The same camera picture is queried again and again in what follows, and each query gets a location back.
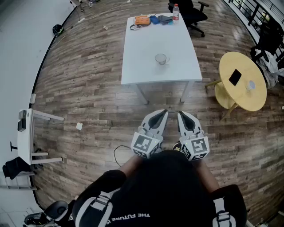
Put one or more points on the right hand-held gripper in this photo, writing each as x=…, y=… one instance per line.
x=198, y=146

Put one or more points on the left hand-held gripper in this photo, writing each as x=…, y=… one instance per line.
x=142, y=143

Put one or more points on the white cup red rim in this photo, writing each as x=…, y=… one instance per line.
x=160, y=59

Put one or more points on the person's right forearm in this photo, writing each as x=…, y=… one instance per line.
x=207, y=177

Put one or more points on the person's left forearm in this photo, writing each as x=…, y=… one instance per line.
x=129, y=165

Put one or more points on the person's yellow black shoe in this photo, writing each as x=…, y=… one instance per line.
x=176, y=146

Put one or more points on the person's black shirt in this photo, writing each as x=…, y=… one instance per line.
x=166, y=188

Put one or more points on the black phone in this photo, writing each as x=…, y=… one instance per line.
x=235, y=77

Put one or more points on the yellow round side table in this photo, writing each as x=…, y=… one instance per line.
x=244, y=73

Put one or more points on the white paper scrap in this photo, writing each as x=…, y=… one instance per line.
x=79, y=126

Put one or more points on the white rectangular table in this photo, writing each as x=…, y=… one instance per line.
x=153, y=42

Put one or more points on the gray cloth pouch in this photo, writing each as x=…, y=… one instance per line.
x=165, y=20

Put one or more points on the blue pouch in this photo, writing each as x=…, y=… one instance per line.
x=154, y=19

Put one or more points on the small floor item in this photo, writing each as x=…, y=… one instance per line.
x=105, y=28

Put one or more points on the plastic bottle red label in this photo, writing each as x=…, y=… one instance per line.
x=175, y=14

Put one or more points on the black office chair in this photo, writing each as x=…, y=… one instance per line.
x=193, y=13

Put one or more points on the black chair with clothes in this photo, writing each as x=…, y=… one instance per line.
x=268, y=42

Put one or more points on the white power strip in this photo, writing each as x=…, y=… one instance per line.
x=81, y=20

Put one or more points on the black metal railing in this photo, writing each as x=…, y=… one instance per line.
x=255, y=9

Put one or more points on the white side desk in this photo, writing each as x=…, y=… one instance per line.
x=24, y=142

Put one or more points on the black swivel chair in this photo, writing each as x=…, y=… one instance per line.
x=55, y=210

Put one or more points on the black gray device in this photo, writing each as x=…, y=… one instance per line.
x=22, y=122

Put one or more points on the black helmet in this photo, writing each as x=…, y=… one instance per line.
x=58, y=30

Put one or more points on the black stand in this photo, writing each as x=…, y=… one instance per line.
x=13, y=146

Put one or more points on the gray wall box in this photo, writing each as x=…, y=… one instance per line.
x=32, y=99

